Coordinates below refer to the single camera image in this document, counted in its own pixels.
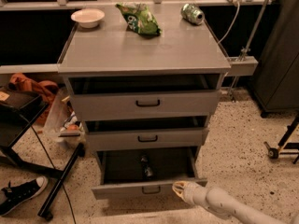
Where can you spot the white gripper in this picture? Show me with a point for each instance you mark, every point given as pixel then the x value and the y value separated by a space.
pixel 197 193

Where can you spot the grey bottom drawer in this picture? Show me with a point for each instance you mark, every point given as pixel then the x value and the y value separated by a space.
pixel 122 176

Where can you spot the grey drawer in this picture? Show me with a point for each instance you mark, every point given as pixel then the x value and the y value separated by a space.
pixel 147 133
pixel 122 176
pixel 138 97

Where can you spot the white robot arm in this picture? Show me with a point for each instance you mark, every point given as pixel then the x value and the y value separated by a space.
pixel 220 203

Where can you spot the grey middle drawer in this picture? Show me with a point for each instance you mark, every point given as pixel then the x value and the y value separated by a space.
pixel 147 133

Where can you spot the grey drawer cabinet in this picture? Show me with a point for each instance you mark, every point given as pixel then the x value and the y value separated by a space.
pixel 113 50

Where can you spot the grey top drawer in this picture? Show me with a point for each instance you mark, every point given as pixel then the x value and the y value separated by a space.
pixel 138 97

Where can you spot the black tripod with wheel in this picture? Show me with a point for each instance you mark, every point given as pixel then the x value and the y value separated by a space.
pixel 285 146

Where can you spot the clear plastic bag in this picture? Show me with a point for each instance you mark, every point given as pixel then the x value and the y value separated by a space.
pixel 55 126

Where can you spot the dark grey cabinet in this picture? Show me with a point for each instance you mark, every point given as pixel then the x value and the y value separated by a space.
pixel 275 83

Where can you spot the metal pole with clamp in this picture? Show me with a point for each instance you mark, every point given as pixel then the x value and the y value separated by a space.
pixel 244 65

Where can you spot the black sneaker white toe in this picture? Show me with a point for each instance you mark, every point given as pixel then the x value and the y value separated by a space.
pixel 11 197

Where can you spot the orange bag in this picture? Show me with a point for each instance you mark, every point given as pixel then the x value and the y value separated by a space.
pixel 46 89

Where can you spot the green chip bag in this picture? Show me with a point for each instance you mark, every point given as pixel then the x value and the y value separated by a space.
pixel 139 18

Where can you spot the green soda can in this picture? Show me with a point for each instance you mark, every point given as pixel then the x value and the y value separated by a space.
pixel 192 14

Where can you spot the black metal stand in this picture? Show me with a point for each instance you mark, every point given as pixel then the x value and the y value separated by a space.
pixel 13 125

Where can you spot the white bowl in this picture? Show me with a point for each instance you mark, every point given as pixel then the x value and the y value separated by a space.
pixel 88 17

